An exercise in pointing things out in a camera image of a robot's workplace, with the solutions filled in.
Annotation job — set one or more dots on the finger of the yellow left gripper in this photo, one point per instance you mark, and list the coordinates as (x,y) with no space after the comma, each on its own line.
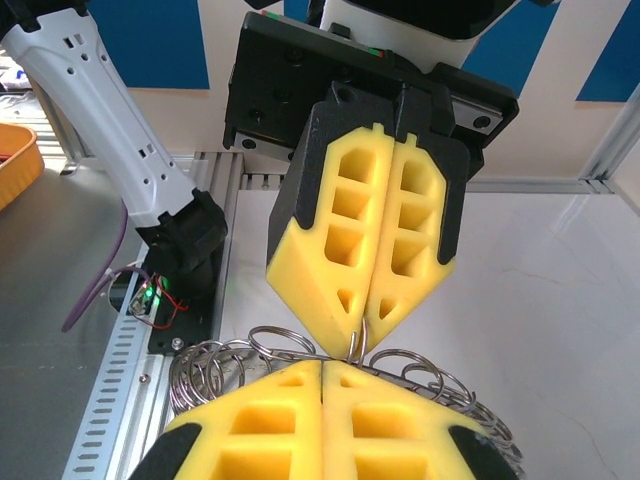
(310,280)
(425,280)

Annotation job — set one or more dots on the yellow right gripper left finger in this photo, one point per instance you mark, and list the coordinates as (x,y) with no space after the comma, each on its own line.
(250,430)

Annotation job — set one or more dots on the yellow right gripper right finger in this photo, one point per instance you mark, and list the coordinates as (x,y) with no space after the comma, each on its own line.
(400,430)

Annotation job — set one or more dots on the metal split keyring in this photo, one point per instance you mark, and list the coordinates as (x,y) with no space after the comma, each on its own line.
(400,351)
(500,425)
(175,385)
(280,329)
(354,345)

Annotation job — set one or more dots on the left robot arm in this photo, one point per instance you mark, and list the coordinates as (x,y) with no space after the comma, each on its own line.
(100,100)

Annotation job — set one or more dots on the circuit board with green light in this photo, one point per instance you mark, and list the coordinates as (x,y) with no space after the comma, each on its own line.
(145,300)

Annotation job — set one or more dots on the orange tray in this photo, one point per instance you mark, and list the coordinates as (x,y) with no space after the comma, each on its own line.
(20,170)

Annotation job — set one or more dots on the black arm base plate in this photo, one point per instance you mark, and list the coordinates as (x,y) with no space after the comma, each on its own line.
(190,330)

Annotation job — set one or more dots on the aluminium table end rail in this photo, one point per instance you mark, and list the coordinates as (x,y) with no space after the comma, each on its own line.
(220,175)

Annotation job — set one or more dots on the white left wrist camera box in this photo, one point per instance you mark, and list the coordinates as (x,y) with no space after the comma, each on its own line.
(400,15)

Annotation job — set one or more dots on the aluminium table side rail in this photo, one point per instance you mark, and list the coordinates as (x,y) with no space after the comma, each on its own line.
(540,186)

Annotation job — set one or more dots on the aluminium frame corner post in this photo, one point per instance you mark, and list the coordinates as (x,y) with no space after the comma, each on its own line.
(612,145)

